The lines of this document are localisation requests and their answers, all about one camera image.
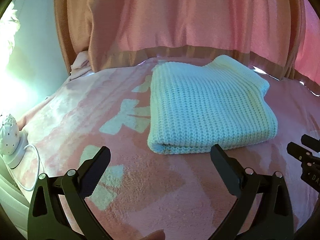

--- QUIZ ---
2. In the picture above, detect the white dotted night lamp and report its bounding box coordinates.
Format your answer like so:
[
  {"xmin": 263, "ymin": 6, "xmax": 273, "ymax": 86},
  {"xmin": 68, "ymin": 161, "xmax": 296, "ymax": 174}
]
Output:
[{"xmin": 1, "ymin": 114, "xmax": 28, "ymax": 169}]

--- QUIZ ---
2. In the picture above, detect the folded pink cloth by curtain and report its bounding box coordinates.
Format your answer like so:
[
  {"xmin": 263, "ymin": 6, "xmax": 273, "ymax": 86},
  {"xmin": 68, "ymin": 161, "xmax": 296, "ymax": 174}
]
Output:
[{"xmin": 70, "ymin": 50, "xmax": 91, "ymax": 76}]

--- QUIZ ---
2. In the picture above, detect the white red black knit sweater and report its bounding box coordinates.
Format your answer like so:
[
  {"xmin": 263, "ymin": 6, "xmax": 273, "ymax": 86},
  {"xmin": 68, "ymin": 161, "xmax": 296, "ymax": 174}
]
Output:
[{"xmin": 147, "ymin": 55, "xmax": 278, "ymax": 154}]

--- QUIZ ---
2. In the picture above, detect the pink curtain with tan hem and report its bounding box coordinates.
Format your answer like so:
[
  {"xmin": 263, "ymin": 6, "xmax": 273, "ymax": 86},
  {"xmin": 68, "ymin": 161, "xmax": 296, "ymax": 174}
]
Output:
[{"xmin": 54, "ymin": 0, "xmax": 319, "ymax": 93}]

